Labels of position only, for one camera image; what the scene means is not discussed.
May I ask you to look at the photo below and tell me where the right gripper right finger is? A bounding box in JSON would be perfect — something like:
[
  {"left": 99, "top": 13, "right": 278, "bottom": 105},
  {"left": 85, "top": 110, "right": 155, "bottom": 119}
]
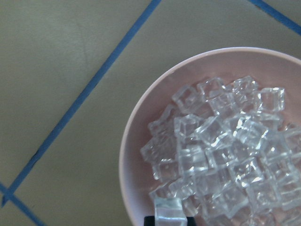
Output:
[{"left": 187, "top": 217, "right": 197, "bottom": 226}]

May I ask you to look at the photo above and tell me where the clear ice cube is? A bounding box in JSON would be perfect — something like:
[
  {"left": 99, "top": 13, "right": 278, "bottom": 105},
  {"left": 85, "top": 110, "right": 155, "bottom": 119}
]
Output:
[{"left": 154, "top": 197, "right": 188, "bottom": 226}]

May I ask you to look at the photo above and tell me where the pink bowl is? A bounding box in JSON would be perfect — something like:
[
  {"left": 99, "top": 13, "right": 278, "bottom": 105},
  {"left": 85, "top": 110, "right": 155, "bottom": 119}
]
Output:
[{"left": 119, "top": 47, "right": 301, "bottom": 226}]

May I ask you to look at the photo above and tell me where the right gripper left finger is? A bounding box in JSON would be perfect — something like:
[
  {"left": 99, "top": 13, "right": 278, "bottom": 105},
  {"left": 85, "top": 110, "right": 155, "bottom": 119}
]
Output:
[{"left": 143, "top": 216, "right": 155, "bottom": 226}]

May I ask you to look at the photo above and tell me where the pile of ice cubes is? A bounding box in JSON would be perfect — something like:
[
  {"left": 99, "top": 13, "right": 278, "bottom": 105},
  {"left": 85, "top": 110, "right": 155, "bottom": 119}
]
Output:
[{"left": 141, "top": 76, "right": 301, "bottom": 226}]

